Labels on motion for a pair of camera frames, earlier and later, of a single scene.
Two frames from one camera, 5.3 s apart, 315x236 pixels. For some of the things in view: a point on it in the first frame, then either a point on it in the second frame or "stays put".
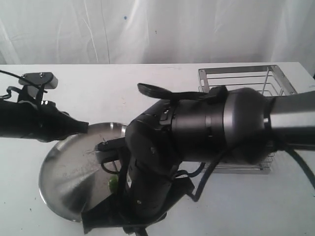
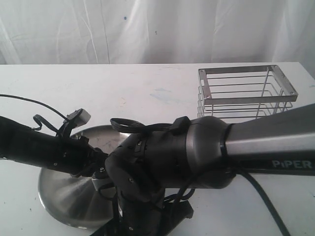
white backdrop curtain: (65, 32) stays put
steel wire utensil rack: (266, 79) stays put
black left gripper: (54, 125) to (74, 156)
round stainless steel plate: (71, 180) stays put
